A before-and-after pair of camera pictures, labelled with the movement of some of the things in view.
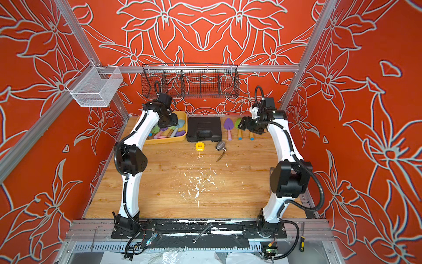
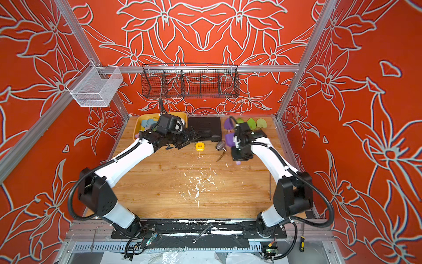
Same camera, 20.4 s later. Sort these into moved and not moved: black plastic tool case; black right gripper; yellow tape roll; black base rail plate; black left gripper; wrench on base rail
Moved: black right gripper; black left gripper
Not moved: wrench on base rail; black plastic tool case; yellow tape roll; black base rail plate
